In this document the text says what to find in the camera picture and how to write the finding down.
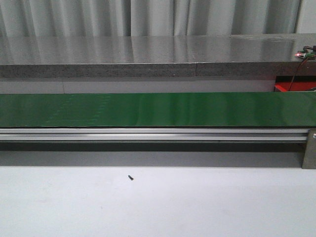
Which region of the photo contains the grey stone counter slab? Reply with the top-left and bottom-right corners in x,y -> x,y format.
0,34 -> 316,79

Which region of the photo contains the red bin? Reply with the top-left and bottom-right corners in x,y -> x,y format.
274,76 -> 316,92

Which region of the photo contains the green conveyor belt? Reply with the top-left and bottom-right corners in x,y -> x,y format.
0,92 -> 316,127

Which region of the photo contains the green circuit board red LED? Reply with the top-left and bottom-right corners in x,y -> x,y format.
295,45 -> 316,60

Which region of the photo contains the grey pleated curtain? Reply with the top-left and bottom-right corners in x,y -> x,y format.
0,0 -> 301,37

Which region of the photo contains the aluminium conveyor side rail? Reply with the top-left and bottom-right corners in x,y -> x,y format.
0,128 -> 315,143

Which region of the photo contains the steel conveyor support bracket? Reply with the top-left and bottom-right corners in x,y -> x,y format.
302,129 -> 316,169

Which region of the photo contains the thin brown wire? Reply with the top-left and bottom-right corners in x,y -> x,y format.
287,57 -> 308,91

